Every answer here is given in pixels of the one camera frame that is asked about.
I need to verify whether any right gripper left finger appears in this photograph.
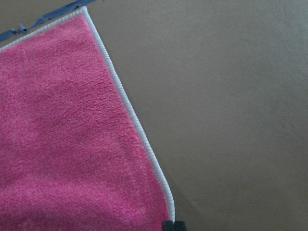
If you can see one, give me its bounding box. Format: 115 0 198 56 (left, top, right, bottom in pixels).
162 220 174 231

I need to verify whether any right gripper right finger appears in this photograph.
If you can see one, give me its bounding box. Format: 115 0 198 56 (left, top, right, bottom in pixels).
174 220 186 231

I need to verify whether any pink towel white edge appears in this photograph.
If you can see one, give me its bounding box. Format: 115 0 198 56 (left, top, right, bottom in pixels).
0 7 175 231

